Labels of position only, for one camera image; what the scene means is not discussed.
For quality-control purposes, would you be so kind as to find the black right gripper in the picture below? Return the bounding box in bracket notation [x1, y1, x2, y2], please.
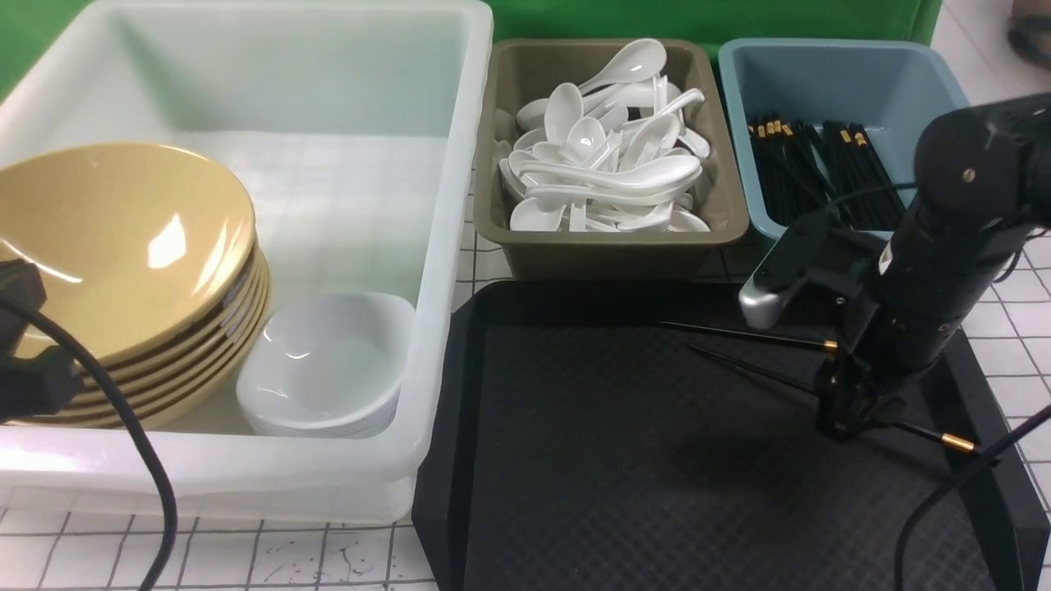
[815, 238, 1011, 442]

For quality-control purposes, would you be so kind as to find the black chopstick gold band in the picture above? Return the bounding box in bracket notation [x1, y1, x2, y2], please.
[657, 321, 838, 353]
[687, 344, 984, 456]

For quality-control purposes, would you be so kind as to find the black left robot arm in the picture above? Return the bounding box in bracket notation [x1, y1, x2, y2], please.
[1, 259, 83, 423]

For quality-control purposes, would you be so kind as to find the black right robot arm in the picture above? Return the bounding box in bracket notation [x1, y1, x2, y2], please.
[807, 94, 1049, 441]

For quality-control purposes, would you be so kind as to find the stacked yellow bowl top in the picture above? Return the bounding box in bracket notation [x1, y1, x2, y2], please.
[2, 143, 273, 428]

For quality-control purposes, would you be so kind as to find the bundle of black chopsticks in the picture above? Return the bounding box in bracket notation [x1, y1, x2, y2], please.
[747, 113, 915, 231]

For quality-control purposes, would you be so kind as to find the black plastic serving tray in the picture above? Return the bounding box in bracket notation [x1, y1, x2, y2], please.
[412, 279, 1050, 591]

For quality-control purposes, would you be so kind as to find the blue plastic chopstick bin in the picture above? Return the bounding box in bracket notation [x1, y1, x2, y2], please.
[719, 39, 968, 247]

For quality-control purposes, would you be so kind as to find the pile of white spoons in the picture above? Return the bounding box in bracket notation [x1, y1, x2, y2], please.
[496, 39, 712, 233]

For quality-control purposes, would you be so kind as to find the brown plastic spoon bin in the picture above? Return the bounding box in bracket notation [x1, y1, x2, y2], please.
[472, 39, 750, 281]

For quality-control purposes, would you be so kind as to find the stacked white sauce dish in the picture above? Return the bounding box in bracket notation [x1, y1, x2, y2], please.
[236, 292, 415, 440]

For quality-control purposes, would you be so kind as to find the large white plastic tub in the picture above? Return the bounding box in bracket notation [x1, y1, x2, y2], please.
[2, 1, 494, 525]

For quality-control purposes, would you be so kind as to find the green backdrop cloth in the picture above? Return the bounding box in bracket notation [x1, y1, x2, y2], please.
[1, 1, 941, 94]

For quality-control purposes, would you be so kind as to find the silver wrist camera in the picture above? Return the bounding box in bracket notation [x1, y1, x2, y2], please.
[738, 215, 847, 331]

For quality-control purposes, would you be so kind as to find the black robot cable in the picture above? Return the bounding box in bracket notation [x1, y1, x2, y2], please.
[0, 296, 180, 591]

